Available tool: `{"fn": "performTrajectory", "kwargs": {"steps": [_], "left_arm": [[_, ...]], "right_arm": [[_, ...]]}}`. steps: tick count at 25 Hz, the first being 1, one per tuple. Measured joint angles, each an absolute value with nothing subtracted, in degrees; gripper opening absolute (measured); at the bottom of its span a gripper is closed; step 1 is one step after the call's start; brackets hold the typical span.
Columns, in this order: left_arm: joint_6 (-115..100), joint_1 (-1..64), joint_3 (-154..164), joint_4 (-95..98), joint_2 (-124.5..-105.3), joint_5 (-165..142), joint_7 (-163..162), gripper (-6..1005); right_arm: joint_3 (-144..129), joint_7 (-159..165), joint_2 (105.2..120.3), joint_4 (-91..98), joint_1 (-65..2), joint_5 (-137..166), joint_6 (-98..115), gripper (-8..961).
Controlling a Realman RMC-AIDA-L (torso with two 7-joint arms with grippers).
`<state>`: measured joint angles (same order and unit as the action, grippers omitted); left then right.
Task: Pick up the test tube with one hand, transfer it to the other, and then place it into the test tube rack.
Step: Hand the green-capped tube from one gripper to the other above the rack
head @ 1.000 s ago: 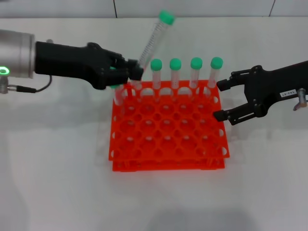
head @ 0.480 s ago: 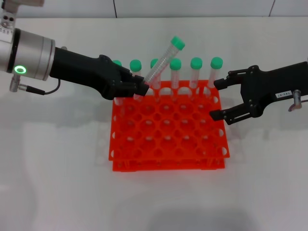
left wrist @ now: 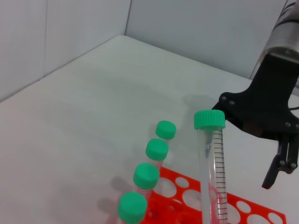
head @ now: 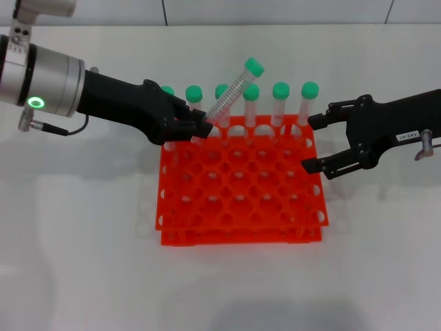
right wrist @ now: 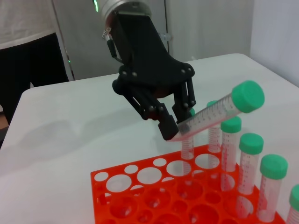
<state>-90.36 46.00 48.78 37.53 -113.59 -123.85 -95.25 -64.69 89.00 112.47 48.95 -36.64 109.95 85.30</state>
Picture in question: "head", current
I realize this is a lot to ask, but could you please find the left gripper cable with connector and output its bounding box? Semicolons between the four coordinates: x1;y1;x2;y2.
17;109;90;137

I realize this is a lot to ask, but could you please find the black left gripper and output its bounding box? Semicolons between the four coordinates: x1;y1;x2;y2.
76;70;214;146

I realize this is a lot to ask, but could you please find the orange plastic test tube rack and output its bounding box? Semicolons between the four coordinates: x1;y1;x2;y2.
154;115;330;248

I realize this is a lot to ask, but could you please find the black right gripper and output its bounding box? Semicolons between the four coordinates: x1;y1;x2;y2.
300;90;441;181

